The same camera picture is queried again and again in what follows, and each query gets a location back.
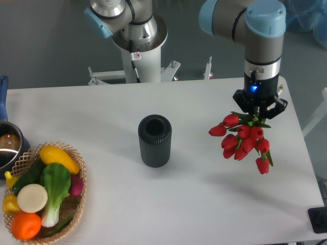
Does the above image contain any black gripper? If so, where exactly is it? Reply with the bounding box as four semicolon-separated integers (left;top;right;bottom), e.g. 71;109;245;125
232;74;288;119

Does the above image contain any red tulip bouquet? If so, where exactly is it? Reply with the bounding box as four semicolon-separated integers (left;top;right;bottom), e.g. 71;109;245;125
208;112;273;175

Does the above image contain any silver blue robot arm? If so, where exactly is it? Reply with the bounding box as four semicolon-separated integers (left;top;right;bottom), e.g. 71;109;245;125
84;1;287;119

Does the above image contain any blue plastic bag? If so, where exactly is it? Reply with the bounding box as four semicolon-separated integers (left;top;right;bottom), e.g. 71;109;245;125
282;1;326;49

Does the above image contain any black ribbed vase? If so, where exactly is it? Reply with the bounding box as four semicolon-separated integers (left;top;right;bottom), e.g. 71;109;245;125
138;114;172;168

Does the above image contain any black device at edge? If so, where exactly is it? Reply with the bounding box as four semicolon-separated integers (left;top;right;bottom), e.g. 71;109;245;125
308;207;326;234

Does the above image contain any purple red radish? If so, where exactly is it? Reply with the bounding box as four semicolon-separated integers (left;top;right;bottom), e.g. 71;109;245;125
68;175;84;197

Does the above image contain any yellow squash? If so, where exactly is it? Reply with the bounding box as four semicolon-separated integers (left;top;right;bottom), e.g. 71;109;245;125
39;145;80;175

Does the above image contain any green bok choy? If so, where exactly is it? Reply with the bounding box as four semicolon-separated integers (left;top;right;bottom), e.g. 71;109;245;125
40;163;71;228

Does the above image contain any woven wicker basket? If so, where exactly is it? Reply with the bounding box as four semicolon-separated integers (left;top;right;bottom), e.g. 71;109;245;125
3;141;87;245

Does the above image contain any green chili pepper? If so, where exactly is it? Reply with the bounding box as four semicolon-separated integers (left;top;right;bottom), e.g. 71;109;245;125
38;216;73;238

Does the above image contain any dark green cucumber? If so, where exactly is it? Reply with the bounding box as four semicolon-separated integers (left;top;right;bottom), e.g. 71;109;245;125
12;158;46;195

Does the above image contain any white round radish slice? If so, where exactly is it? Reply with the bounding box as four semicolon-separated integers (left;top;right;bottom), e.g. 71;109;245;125
17;184;48;213

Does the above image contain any yellow banana tip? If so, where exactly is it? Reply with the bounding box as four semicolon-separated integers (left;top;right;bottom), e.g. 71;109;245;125
4;171;18;189

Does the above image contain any orange fruit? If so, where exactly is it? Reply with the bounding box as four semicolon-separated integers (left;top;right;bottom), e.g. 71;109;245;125
11;212;41;240

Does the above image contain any yellow bell pepper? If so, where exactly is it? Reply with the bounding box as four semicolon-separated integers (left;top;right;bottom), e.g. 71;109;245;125
2;193;22;217

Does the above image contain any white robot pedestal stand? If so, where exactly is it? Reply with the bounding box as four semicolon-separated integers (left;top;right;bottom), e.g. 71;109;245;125
87;45;213;86

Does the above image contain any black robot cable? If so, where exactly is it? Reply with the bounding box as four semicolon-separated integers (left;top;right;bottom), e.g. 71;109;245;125
128;40;142;83

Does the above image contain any blue handled saucepan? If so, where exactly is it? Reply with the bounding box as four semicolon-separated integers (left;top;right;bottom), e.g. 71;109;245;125
1;76;30;180

